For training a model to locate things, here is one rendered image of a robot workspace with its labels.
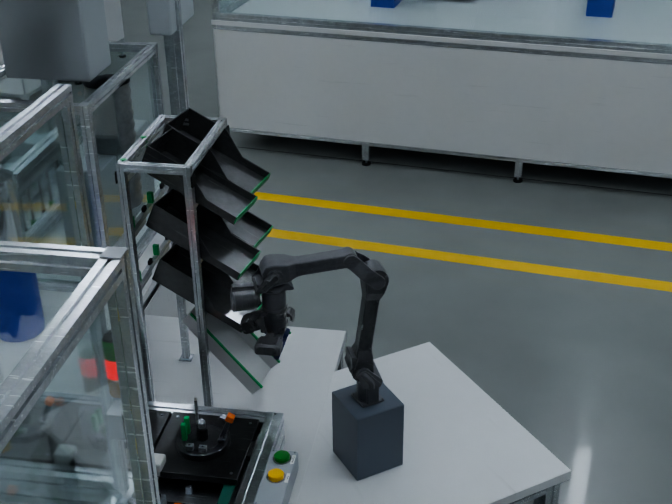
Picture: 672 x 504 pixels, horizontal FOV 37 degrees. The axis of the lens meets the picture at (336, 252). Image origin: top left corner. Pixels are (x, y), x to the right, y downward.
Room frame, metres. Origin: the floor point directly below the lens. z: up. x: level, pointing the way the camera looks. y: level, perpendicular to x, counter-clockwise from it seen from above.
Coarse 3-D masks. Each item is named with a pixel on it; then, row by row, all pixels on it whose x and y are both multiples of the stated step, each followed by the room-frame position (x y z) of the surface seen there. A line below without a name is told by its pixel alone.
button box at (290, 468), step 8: (272, 456) 1.99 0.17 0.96; (296, 456) 1.99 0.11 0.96; (272, 464) 1.96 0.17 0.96; (280, 464) 1.96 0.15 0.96; (288, 464) 1.96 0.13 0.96; (296, 464) 1.98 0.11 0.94; (264, 472) 1.93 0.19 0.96; (288, 472) 1.93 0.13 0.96; (296, 472) 1.98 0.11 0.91; (264, 480) 1.90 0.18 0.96; (288, 480) 1.90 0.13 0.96; (264, 488) 1.87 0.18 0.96; (272, 488) 1.87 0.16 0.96; (280, 488) 1.87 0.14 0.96; (288, 488) 1.89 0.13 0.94; (256, 496) 1.84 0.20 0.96; (264, 496) 1.84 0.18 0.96; (272, 496) 1.84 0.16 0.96; (280, 496) 1.84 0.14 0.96; (288, 496) 1.88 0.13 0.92
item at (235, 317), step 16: (176, 256) 2.42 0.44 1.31; (160, 272) 2.29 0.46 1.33; (176, 272) 2.28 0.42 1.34; (208, 272) 2.39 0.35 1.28; (176, 288) 2.28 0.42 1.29; (192, 288) 2.26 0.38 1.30; (208, 288) 2.34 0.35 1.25; (224, 288) 2.37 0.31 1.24; (208, 304) 2.25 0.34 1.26; (224, 304) 2.30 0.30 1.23; (224, 320) 2.23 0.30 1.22; (240, 320) 2.26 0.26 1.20
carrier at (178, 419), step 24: (168, 432) 2.08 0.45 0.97; (192, 432) 2.05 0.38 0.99; (216, 432) 2.05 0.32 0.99; (240, 432) 2.07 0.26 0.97; (168, 456) 1.98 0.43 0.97; (192, 456) 1.96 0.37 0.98; (216, 456) 1.97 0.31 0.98; (240, 456) 1.98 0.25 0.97; (192, 480) 1.91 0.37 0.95; (216, 480) 1.90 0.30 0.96
